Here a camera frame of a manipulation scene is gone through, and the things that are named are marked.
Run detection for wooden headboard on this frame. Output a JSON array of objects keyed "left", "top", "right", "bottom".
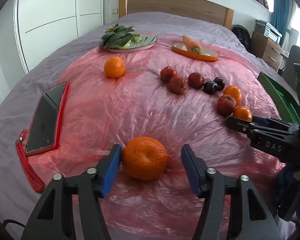
[{"left": 119, "top": 0, "right": 234, "bottom": 29}]

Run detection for orange oval dish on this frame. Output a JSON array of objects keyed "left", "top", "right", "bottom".
[{"left": 171, "top": 42, "right": 220, "bottom": 62}]

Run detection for red phone lanyard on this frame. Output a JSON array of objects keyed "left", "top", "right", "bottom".
[{"left": 15, "top": 129, "right": 45, "bottom": 194}]

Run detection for black backpack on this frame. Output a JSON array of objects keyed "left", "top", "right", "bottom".
[{"left": 232, "top": 24, "right": 251, "bottom": 52}]

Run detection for dark plum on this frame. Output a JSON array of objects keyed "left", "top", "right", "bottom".
[
  {"left": 213, "top": 77, "right": 225, "bottom": 91},
  {"left": 203, "top": 81, "right": 218, "bottom": 95}
]

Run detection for wooden drawer cabinet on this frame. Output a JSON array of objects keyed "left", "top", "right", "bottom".
[{"left": 251, "top": 31, "right": 284, "bottom": 72}]

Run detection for red-cased smartphone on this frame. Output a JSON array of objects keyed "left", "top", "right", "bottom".
[{"left": 25, "top": 82, "right": 69, "bottom": 157}]

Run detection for large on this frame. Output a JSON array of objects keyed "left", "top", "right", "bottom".
[{"left": 122, "top": 137, "right": 168, "bottom": 180}]

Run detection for carrot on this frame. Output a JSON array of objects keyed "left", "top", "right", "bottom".
[{"left": 181, "top": 35, "right": 202, "bottom": 55}]

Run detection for dark plum front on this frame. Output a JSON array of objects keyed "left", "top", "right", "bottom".
[{"left": 203, "top": 81, "right": 218, "bottom": 95}]

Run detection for dark plum back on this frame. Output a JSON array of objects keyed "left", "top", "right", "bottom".
[{"left": 213, "top": 77, "right": 225, "bottom": 91}]

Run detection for grey chair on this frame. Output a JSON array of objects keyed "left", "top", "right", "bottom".
[{"left": 281, "top": 44, "right": 300, "bottom": 98}]

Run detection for green tray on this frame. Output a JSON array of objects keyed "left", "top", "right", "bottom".
[{"left": 257, "top": 72, "right": 300, "bottom": 125}]

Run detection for black cable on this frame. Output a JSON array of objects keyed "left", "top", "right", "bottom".
[{"left": 2, "top": 219, "right": 26, "bottom": 228}]

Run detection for teal curtain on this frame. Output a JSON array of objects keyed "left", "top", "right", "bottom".
[{"left": 271, "top": 0, "right": 290, "bottom": 37}]

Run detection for wrinkled red fruit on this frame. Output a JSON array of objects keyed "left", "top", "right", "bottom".
[{"left": 168, "top": 76, "right": 187, "bottom": 95}]

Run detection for green leafy vegetable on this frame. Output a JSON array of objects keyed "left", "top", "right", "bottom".
[{"left": 99, "top": 24, "right": 142, "bottom": 49}]

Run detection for right blue gloved hand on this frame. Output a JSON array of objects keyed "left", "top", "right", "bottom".
[{"left": 276, "top": 166, "right": 300, "bottom": 221}]

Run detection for grey patterned plate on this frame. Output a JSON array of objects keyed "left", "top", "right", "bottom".
[{"left": 100, "top": 33, "right": 158, "bottom": 53}]

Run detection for grey storage boxes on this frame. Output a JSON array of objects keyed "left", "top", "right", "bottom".
[{"left": 255, "top": 20, "right": 282, "bottom": 44}]

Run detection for white wardrobe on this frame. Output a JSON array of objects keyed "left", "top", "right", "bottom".
[{"left": 0, "top": 0, "right": 103, "bottom": 104}]

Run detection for pink plastic sheet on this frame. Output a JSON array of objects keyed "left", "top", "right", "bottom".
[{"left": 29, "top": 35, "right": 283, "bottom": 239}]

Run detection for purple bedspread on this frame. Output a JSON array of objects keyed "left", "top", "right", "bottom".
[{"left": 0, "top": 11, "right": 300, "bottom": 240}]

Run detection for small orange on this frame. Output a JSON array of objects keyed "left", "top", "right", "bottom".
[
  {"left": 232, "top": 106, "right": 253, "bottom": 122},
  {"left": 223, "top": 85, "right": 242, "bottom": 106}
]

